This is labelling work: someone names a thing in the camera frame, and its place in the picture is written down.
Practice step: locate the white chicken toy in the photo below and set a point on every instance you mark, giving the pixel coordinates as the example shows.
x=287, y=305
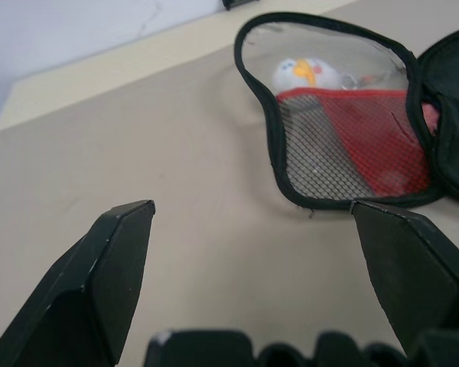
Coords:
x=300, y=72

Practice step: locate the small black plastic object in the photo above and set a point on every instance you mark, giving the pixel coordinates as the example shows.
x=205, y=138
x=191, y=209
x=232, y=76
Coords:
x=233, y=3

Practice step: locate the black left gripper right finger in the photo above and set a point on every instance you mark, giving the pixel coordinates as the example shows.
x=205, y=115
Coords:
x=417, y=267

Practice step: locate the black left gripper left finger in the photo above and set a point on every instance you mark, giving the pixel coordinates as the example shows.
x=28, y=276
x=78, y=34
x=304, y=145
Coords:
x=80, y=298

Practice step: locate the red mesh bag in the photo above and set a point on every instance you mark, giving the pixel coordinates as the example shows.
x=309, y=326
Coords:
x=455, y=76

